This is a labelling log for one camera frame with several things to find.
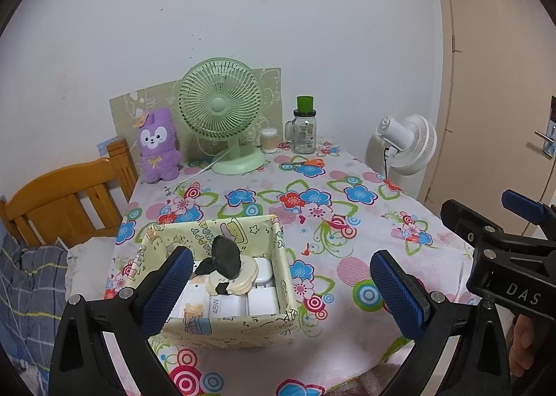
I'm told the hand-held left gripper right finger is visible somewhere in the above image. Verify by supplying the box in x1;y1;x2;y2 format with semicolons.
369;249;511;396

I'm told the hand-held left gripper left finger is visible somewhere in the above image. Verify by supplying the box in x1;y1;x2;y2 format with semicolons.
48;245;195;396

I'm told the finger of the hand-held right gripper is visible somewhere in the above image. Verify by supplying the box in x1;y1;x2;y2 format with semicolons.
440;200;556;258
501;188;556;227

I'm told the white box with brown picture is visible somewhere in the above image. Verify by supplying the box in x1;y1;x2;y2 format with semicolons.
169;281;210;319

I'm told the pale yellow round coaster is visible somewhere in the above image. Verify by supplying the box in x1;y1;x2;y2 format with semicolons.
207;274;244;298

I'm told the black round compact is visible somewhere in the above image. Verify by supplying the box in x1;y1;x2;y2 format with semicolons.
210;236;243;280

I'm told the cream round coaster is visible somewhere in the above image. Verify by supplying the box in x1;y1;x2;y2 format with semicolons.
217;263;257;294

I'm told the yellow patterned storage box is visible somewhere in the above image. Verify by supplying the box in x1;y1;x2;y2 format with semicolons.
138;214;300;349

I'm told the white charger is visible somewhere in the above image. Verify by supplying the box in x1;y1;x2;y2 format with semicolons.
247;287;279;315

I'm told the white earbud case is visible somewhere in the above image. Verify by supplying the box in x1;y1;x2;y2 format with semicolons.
254;259;274;288

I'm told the person's right hand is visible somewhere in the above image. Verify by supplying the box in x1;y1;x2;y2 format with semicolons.
509;315;537;379

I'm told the white printed carton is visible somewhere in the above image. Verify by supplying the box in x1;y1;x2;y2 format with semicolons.
208;294;249;317

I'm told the white pillow cloth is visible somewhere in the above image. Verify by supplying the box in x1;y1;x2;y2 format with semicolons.
65;237;120;301

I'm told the floral tablecloth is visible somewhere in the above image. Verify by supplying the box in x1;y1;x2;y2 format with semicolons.
104;142;479;396

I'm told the white standing fan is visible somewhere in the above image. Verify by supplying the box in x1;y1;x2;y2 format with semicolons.
376;114;437;176

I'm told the purple plush toy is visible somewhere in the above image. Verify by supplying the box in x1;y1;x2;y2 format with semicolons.
138;108;181;184

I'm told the beige door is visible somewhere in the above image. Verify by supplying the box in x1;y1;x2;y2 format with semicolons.
419;0;556;240

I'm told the blue plaid bedding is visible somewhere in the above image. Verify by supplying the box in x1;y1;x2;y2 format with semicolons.
0;222;72;379

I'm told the wooden bed headboard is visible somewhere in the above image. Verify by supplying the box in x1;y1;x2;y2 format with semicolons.
0;139;139;247

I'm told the clear cotton swab container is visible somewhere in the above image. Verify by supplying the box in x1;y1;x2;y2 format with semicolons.
260;127;279;154

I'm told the beige patterned board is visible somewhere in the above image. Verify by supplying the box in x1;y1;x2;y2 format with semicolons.
108;68;281;162

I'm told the glass jar with green lid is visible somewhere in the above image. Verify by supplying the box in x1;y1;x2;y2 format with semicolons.
284;96;319;154

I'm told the green desk fan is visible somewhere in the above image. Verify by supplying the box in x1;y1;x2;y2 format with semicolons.
174;58;265;175

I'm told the metal door handle lock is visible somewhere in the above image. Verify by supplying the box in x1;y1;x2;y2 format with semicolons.
534;96;556;157

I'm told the white fan power cable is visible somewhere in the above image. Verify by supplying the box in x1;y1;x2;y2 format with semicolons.
165;148;229;197

